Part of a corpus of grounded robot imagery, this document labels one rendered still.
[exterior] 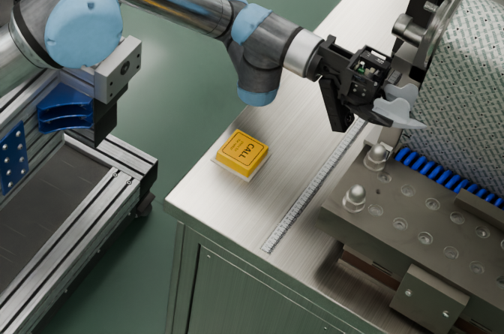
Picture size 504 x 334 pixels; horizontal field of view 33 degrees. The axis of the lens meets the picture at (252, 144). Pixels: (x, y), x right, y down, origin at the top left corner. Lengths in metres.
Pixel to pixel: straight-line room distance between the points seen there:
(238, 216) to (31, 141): 0.66
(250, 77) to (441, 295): 0.50
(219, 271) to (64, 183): 0.89
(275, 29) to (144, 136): 1.35
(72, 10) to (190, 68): 1.73
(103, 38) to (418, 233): 0.57
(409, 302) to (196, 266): 0.42
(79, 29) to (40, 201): 1.14
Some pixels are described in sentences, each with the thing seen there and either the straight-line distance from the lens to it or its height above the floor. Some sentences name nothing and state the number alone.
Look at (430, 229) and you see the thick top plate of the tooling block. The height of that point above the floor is 1.03.
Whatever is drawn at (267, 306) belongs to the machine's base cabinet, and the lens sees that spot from 1.57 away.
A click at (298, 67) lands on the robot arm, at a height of 1.12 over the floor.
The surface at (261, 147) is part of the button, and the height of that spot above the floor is 0.92.
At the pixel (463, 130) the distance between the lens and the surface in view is 1.41.
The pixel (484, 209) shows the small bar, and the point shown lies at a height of 1.05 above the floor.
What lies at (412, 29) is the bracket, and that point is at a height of 1.19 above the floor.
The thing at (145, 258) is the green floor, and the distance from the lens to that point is 2.49.
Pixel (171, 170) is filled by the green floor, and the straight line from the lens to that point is 2.67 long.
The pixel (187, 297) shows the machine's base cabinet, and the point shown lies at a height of 0.62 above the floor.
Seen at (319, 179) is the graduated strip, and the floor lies 0.90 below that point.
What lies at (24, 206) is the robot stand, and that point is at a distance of 2.34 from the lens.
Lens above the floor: 2.13
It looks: 50 degrees down
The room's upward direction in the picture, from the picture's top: 12 degrees clockwise
